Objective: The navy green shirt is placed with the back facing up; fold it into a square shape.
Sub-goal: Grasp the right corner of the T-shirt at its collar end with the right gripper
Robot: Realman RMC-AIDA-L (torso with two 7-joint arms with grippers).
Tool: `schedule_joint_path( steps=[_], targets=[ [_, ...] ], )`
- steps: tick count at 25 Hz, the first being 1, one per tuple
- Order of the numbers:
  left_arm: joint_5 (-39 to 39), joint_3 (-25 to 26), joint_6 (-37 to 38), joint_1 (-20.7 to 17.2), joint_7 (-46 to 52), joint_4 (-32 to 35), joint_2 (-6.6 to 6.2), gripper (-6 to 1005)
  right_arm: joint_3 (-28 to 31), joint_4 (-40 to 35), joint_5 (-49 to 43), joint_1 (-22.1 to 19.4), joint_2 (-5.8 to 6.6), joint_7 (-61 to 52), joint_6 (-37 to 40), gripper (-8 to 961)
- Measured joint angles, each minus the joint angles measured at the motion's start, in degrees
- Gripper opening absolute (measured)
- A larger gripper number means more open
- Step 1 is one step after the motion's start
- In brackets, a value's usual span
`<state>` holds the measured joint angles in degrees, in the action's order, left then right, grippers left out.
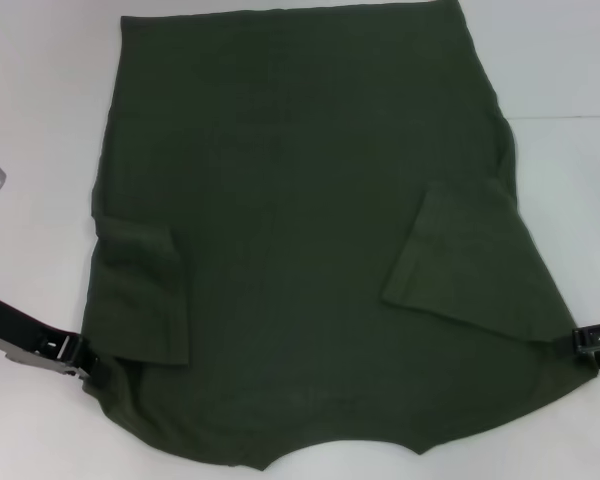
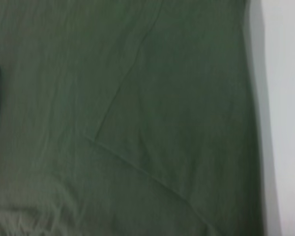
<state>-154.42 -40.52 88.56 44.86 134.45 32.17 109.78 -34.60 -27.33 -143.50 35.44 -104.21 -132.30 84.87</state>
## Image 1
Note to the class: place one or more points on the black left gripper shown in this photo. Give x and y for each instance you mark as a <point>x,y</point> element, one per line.
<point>25,335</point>

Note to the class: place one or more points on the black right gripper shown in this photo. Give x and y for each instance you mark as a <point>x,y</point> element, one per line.
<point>597,337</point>

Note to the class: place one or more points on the dark green t-shirt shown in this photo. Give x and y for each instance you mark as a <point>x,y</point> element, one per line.
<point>305,200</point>

